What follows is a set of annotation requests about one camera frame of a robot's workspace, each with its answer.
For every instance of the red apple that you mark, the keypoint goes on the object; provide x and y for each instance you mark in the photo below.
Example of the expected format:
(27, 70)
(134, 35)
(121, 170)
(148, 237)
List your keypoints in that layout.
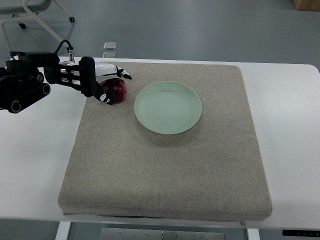
(116, 88)

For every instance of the cardboard box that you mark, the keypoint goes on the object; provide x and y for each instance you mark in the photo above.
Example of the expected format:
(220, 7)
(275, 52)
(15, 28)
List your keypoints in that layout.
(307, 5)

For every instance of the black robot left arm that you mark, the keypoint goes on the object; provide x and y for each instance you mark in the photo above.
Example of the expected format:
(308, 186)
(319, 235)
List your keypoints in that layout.
(27, 77)

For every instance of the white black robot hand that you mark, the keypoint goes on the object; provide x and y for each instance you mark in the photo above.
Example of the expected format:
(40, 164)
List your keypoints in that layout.
(88, 70)

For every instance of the metal table base plate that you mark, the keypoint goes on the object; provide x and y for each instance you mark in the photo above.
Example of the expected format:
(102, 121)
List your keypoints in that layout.
(149, 234)

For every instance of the black table control panel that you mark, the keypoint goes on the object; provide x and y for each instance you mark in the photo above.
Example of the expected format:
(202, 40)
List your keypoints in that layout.
(301, 233)

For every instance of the beige fabric cushion mat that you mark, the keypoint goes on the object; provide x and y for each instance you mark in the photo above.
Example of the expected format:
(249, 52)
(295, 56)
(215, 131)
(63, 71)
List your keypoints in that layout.
(211, 172)

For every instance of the light green plate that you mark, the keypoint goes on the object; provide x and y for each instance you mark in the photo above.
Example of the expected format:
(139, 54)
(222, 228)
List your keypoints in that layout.
(168, 107)

